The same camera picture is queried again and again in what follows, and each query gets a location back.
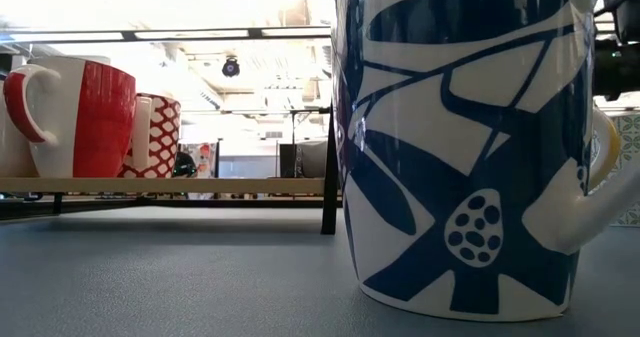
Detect black background rack frame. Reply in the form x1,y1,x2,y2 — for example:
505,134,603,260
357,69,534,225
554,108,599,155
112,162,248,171
180,107,331,178

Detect background robot green lights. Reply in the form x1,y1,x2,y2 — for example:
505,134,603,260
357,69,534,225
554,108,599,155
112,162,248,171
172,150,197,178

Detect floral hanging cloth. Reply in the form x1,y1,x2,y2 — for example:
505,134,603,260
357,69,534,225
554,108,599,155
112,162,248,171
179,141,217,178

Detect red and white mug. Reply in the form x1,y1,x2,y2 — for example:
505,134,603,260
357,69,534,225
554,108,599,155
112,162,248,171
2,55,137,178

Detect black table edge rail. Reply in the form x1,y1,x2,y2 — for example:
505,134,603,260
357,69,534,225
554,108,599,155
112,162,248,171
0,196,324,222

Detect blue white floral mug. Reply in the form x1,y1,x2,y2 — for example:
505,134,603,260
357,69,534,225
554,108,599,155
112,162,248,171
331,0,640,323

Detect yellow mug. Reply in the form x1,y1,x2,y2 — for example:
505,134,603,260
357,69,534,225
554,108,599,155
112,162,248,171
589,105,623,193

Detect black speaker box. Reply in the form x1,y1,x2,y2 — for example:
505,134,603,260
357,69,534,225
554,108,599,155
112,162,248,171
278,141,329,178

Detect white mug green interior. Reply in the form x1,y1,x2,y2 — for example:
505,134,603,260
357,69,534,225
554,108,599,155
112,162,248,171
0,79,39,178

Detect wooden shelf black frame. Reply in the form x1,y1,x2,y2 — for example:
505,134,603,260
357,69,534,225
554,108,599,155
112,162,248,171
0,104,340,236

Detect red white lattice mug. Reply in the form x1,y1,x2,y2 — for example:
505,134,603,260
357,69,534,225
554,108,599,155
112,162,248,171
117,92,182,178

